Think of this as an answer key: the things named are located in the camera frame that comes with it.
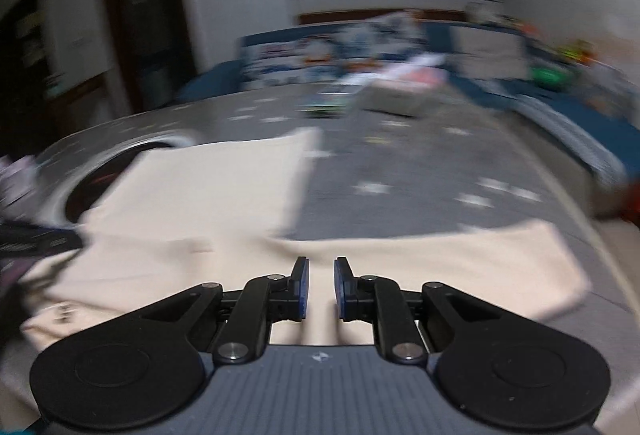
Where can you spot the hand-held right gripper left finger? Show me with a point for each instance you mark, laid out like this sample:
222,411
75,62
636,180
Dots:
301,290

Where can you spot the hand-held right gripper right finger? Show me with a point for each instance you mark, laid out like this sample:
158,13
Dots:
341,290

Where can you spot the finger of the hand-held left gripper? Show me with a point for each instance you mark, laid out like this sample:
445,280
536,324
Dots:
40,240

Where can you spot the cream garment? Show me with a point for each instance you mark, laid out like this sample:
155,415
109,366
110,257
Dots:
200,195

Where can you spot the round black induction cooker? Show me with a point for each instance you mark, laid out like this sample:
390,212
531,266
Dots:
100,180

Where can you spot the white tissue box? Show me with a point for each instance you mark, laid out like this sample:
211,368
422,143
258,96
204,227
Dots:
400,92

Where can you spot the dark brown door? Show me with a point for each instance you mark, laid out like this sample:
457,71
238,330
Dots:
145,15

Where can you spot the grey pillow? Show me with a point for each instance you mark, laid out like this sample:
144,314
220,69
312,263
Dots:
490,52

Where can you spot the blue sofa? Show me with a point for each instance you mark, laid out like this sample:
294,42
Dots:
575,125

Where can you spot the green bowl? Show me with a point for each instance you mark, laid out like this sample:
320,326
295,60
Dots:
549,76

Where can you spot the red plastic stool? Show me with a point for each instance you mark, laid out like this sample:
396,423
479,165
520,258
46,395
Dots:
627,202

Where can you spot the clear plastic storage box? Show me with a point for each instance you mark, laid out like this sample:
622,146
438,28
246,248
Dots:
607,90

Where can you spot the heap of small plush toys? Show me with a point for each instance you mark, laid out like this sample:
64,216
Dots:
577,52

